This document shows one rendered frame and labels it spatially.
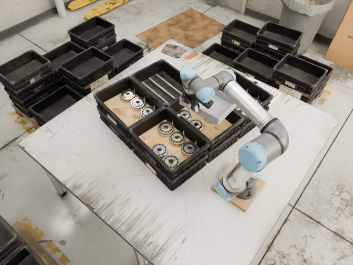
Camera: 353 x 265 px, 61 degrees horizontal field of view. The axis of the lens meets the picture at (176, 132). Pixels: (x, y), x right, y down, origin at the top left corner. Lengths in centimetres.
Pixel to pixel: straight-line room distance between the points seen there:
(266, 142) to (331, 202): 172
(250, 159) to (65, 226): 177
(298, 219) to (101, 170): 161
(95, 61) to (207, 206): 189
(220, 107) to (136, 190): 70
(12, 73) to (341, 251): 315
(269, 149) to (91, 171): 114
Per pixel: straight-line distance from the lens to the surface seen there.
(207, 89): 137
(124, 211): 179
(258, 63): 330
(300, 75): 308
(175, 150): 183
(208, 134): 192
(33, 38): 461
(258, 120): 135
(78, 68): 307
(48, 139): 221
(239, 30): 377
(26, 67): 325
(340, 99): 380
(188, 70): 142
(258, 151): 121
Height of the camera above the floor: 230
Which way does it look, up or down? 50 degrees down
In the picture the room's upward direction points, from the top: 1 degrees clockwise
